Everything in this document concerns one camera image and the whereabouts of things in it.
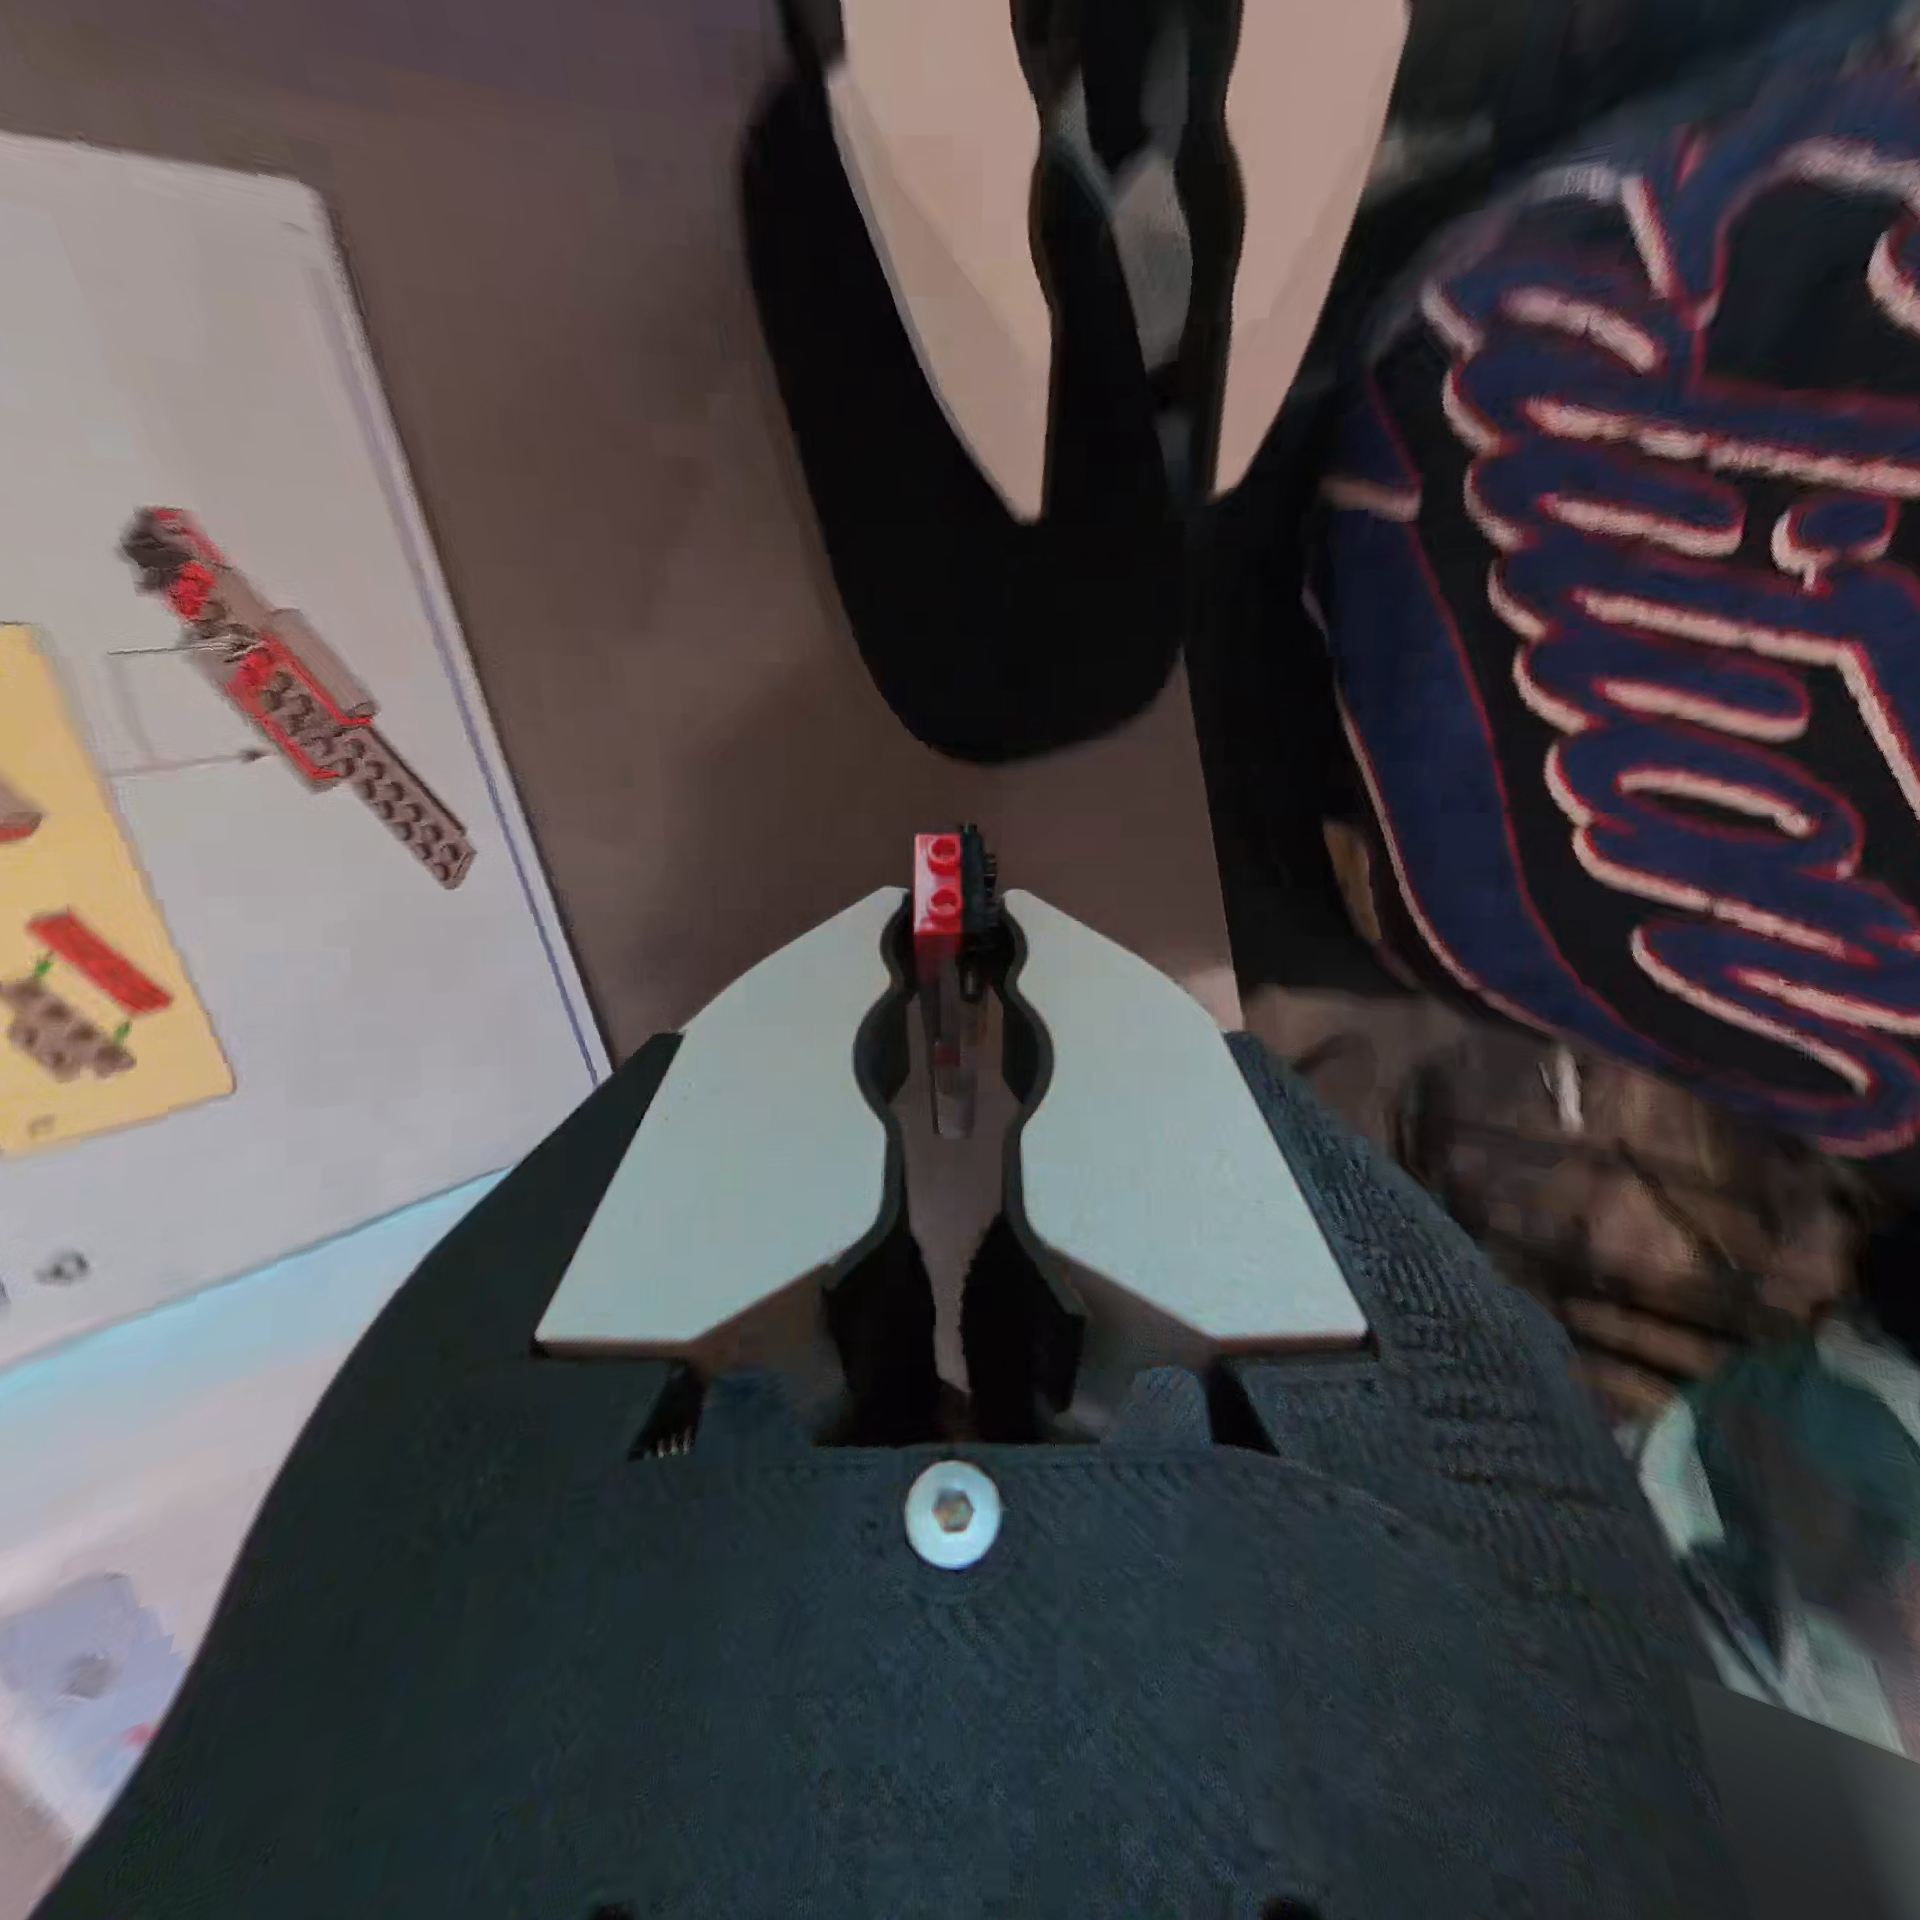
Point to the brown mottled pants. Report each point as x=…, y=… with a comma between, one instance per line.
x=1575, y=1202

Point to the person's dark patterned jacket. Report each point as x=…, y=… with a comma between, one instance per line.
x=1649, y=600

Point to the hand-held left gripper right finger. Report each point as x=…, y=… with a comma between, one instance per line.
x=1170, y=1171

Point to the lego instruction booklet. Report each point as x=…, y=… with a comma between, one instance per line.
x=269, y=974

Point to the grey and red lego assembly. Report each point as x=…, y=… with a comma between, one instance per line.
x=941, y=900

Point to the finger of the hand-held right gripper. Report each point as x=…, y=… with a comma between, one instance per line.
x=1306, y=224
x=945, y=224

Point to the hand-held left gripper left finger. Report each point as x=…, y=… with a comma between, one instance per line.
x=735, y=1171

